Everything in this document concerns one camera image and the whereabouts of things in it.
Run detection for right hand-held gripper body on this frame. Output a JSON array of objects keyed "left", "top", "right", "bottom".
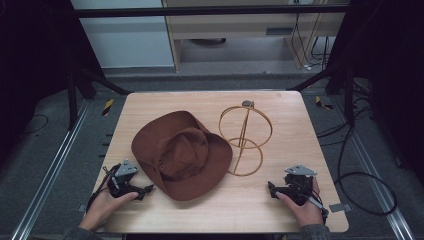
[{"left": 281, "top": 164, "right": 318, "bottom": 206}]

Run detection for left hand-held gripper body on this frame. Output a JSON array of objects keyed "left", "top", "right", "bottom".
[{"left": 106, "top": 158, "right": 142, "bottom": 200}]

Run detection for brown wide-brim hat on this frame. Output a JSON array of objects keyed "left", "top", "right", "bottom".
[{"left": 131, "top": 110, "right": 234, "bottom": 202}]

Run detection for gold wire hat stand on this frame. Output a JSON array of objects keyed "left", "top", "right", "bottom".
[{"left": 218, "top": 100, "right": 274, "bottom": 177}]

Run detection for person's right hand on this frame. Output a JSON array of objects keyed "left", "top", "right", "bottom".
[{"left": 275, "top": 177, "right": 325, "bottom": 229}]

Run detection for person's left hand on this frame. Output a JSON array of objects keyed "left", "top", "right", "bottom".
[{"left": 78, "top": 186, "right": 140, "bottom": 233}]

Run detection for yellow black tape marker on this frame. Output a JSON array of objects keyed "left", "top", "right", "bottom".
[
  {"left": 314, "top": 95, "right": 334, "bottom": 111},
  {"left": 101, "top": 98, "right": 115, "bottom": 117}
]

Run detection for black metal stand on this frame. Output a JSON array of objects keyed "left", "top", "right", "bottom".
[
  {"left": 287, "top": 63, "right": 357, "bottom": 128},
  {"left": 65, "top": 64, "right": 133, "bottom": 132}
]

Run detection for white cabinet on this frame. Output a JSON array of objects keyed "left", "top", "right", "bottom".
[{"left": 70, "top": 0, "right": 176, "bottom": 70}]

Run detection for wooden desk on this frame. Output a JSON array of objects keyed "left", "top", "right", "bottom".
[{"left": 161, "top": 0, "right": 351, "bottom": 73}]

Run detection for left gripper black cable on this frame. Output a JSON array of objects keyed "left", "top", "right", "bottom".
[{"left": 85, "top": 163, "right": 122, "bottom": 213}]

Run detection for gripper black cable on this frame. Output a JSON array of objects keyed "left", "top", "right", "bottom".
[
  {"left": 305, "top": 188, "right": 330, "bottom": 225},
  {"left": 85, "top": 163, "right": 122, "bottom": 213}
]

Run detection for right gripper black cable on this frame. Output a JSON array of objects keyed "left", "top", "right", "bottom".
[{"left": 305, "top": 188, "right": 330, "bottom": 225}]

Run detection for looped black floor cable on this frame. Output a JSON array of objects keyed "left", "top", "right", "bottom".
[{"left": 334, "top": 123, "right": 399, "bottom": 217}]

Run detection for aluminium floor rail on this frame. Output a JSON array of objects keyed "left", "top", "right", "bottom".
[
  {"left": 331, "top": 99, "right": 416, "bottom": 240},
  {"left": 11, "top": 99, "right": 92, "bottom": 240}
]

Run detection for thin black floor cable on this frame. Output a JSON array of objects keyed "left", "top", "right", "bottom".
[{"left": 19, "top": 113, "right": 50, "bottom": 137}]

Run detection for hanging desk cables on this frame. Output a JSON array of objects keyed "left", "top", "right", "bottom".
[{"left": 290, "top": 0, "right": 332, "bottom": 72}]

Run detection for black horizontal frame bar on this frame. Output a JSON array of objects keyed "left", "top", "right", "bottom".
[{"left": 70, "top": 4, "right": 352, "bottom": 19}]

